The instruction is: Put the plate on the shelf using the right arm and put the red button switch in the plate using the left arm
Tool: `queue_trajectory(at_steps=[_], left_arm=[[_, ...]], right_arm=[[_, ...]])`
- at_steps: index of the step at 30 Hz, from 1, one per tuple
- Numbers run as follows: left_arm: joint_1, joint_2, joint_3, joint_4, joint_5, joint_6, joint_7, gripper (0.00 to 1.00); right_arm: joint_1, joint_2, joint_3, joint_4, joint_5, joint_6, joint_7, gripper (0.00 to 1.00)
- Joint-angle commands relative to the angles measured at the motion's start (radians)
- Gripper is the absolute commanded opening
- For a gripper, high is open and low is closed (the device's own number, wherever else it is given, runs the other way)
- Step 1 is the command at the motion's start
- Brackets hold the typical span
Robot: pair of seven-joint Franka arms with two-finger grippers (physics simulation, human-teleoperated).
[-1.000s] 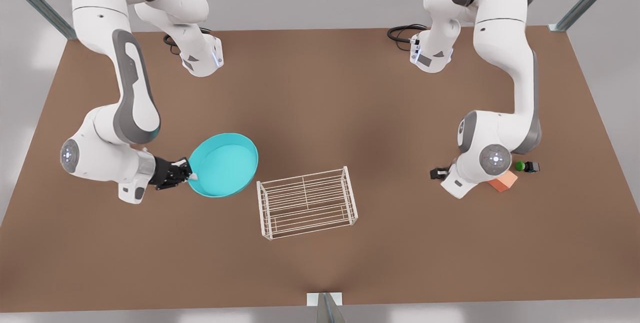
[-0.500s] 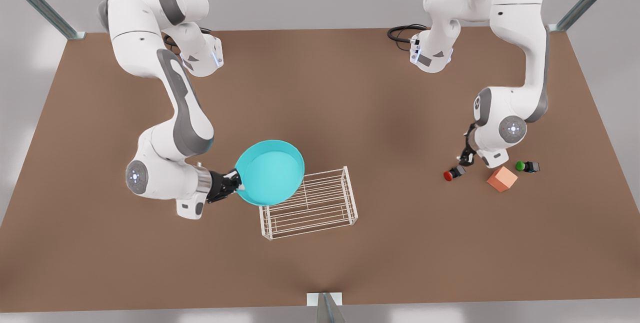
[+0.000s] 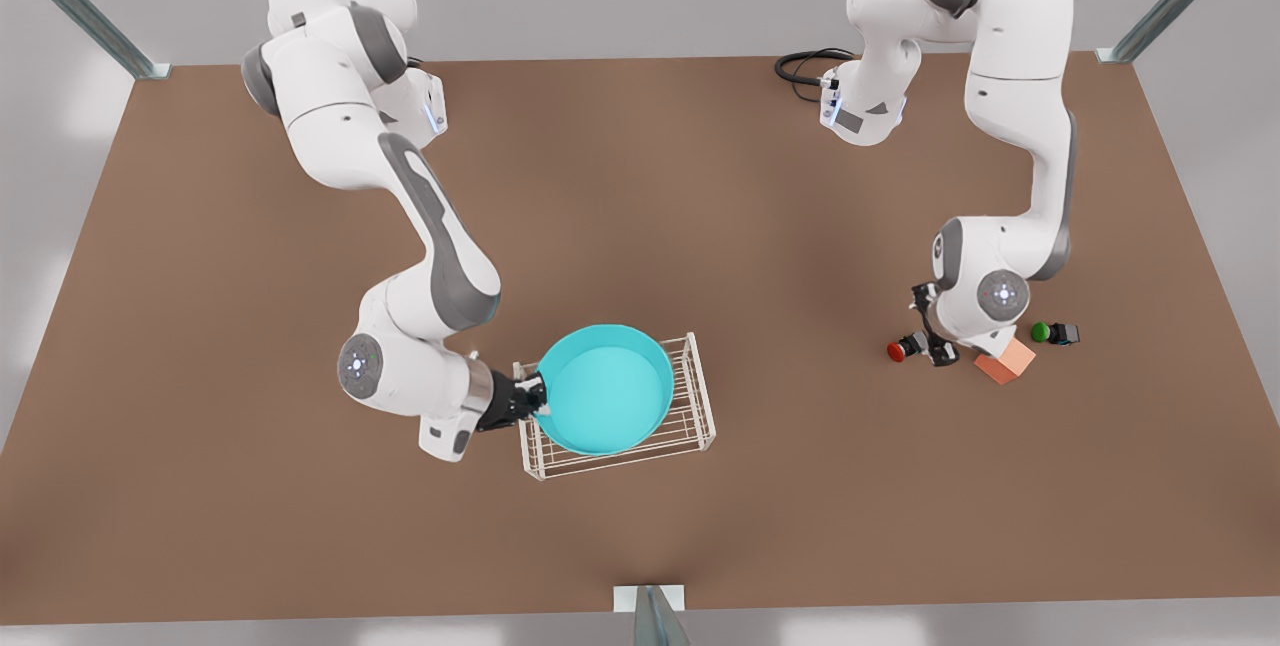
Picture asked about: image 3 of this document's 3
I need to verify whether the turquoise plate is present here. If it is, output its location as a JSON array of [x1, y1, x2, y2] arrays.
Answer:
[[532, 324, 676, 457]]

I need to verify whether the orange cube block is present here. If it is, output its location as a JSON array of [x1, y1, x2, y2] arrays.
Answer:
[[974, 338, 1037, 386]]

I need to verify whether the white wire shelf rack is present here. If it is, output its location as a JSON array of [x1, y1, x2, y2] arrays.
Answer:
[[513, 332, 717, 482]]

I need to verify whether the black cable loop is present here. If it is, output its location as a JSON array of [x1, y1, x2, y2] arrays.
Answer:
[[774, 48, 857, 105]]

